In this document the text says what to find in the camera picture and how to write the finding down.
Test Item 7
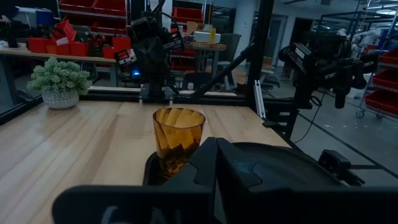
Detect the thin black cable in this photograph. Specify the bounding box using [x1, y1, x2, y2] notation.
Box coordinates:
[293, 90, 327, 146]

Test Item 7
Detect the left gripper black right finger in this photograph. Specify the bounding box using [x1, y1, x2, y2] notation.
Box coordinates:
[216, 138, 299, 224]

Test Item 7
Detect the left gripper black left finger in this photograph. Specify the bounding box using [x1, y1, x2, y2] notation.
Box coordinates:
[164, 136, 218, 206]

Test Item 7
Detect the silver aluminium extrusion piece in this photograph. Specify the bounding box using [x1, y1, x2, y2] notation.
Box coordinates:
[253, 80, 267, 119]

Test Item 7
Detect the small black table camera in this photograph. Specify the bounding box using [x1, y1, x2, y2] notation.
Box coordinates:
[317, 149, 366, 187]

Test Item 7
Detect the black upright frame post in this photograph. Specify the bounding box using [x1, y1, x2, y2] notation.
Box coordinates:
[247, 0, 275, 108]

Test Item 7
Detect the black table frame rail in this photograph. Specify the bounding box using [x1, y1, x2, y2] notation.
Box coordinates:
[0, 95, 44, 126]
[79, 90, 249, 106]

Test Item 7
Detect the grey office chair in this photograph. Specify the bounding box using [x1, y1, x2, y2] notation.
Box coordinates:
[217, 33, 242, 91]

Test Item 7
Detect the green plant in white pot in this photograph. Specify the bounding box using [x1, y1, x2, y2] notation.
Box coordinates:
[26, 57, 93, 110]

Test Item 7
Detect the long wooden desk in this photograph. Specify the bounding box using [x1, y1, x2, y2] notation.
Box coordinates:
[0, 43, 118, 88]

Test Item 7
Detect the black diagonal frame brace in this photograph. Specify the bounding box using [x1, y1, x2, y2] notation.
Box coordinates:
[189, 43, 256, 100]

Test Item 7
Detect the wire cart with red bins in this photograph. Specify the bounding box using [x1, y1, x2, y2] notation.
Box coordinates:
[356, 9, 398, 121]

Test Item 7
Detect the amber faceted glass cup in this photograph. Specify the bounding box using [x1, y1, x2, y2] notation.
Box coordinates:
[152, 107, 206, 180]

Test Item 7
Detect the blue and white box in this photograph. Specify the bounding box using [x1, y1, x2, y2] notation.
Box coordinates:
[12, 6, 54, 27]

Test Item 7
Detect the small wooden work table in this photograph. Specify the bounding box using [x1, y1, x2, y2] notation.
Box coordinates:
[186, 41, 227, 78]

